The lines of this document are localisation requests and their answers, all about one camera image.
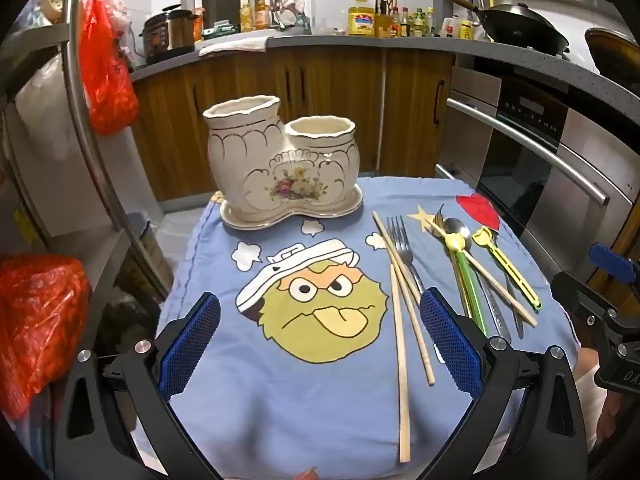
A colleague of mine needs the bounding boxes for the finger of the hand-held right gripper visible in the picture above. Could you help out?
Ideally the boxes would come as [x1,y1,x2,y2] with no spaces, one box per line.
[589,242,640,286]
[551,271,640,346]

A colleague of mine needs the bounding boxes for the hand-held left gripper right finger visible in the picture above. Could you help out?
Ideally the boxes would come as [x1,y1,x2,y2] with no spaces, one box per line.
[419,287,591,480]

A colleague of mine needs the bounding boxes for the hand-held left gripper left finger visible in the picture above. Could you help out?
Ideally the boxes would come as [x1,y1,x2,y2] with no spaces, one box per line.
[55,291,223,480]

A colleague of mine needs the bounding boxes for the wooden chopstick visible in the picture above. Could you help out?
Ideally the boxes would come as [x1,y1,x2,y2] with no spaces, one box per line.
[372,211,436,386]
[425,221,537,326]
[390,263,412,463]

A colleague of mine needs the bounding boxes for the yellow plastic fork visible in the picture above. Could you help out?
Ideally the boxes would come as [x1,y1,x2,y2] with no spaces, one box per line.
[471,226,543,311]

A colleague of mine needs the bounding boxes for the cream floral ceramic utensil holder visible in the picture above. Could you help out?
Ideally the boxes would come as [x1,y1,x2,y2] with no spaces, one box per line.
[202,95,362,221]

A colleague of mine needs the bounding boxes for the person's right forearm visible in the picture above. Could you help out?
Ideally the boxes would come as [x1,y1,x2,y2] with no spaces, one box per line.
[574,347,601,453]

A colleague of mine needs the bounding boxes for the person's right hand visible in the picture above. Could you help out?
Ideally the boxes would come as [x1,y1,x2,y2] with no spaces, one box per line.
[597,390,628,453]

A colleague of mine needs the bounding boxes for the slim metal utensil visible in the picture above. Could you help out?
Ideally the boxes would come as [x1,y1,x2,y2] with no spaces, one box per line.
[502,272,525,339]

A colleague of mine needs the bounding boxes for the trash bin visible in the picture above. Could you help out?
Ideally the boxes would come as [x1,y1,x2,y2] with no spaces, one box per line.
[127,212,173,306]

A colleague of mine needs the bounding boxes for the metal fork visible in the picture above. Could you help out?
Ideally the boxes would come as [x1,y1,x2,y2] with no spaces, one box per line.
[386,215,436,311]

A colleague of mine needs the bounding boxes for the metal spoon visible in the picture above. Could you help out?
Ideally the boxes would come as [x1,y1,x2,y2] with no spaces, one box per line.
[444,216,513,343]

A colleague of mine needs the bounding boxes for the blue cartoon printed cloth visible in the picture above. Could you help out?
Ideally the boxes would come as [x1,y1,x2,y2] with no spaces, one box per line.
[135,175,581,480]

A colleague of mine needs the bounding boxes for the cream ceramic saucer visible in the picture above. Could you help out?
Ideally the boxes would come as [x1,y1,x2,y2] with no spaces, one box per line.
[220,185,364,231]

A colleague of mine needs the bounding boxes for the stainless built-in oven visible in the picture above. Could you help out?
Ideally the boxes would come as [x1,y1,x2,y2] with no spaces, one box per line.
[435,65,640,281]

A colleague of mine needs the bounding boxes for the crumpled red plastic bag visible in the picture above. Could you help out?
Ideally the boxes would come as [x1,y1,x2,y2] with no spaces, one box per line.
[0,254,91,421]

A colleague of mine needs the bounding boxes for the brown clay pot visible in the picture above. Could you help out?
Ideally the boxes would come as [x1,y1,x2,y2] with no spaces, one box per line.
[585,27,640,81]

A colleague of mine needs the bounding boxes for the hanging red plastic bag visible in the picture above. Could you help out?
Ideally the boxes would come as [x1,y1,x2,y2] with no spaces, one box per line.
[80,0,140,136]

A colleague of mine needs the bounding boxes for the wooden base cabinets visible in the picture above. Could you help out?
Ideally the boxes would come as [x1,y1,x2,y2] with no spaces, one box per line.
[130,47,456,203]

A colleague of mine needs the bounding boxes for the white towel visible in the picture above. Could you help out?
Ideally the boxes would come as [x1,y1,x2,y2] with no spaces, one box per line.
[198,35,269,56]

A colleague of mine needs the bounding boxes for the row of condiment bottles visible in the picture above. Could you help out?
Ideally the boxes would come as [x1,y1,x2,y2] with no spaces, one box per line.
[392,6,438,38]

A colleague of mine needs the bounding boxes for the electric pressure cooker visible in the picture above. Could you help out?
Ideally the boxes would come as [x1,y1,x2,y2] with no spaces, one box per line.
[140,6,199,63]

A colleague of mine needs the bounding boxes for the knife block with knives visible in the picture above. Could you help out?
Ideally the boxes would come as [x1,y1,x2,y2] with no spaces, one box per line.
[375,0,398,38]

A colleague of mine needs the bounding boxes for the yellow cooking oil jug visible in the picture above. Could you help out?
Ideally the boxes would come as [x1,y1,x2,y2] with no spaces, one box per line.
[347,6,377,37]

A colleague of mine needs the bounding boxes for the chrome rack tube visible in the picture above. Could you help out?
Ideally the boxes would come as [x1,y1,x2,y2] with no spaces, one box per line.
[65,0,173,306]

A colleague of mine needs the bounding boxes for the kitchen faucet with cloth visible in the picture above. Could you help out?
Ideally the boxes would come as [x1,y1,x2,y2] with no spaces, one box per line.
[269,0,308,35]

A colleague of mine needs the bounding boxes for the yellow spoon with green handle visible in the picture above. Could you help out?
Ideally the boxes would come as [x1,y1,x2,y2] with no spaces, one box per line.
[442,232,490,338]

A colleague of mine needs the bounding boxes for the black wok with wooden handle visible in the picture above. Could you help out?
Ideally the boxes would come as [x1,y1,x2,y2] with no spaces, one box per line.
[426,0,571,56]

